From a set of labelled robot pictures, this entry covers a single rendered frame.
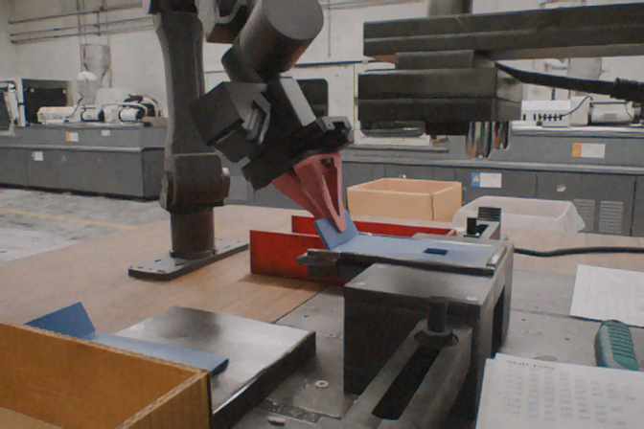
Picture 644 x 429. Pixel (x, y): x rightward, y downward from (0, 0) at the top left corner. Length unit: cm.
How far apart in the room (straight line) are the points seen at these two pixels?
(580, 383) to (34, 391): 35
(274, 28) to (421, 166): 476
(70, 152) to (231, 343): 793
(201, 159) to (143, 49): 940
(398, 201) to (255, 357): 237
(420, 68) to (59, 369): 32
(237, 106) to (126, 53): 999
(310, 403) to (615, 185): 459
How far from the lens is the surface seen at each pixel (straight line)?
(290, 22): 47
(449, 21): 43
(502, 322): 52
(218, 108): 45
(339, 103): 553
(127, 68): 1040
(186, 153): 75
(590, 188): 493
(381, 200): 281
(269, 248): 71
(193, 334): 50
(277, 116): 50
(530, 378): 37
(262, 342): 47
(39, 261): 89
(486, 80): 38
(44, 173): 890
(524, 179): 497
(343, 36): 778
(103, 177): 787
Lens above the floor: 111
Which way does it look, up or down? 9 degrees down
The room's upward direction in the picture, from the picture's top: straight up
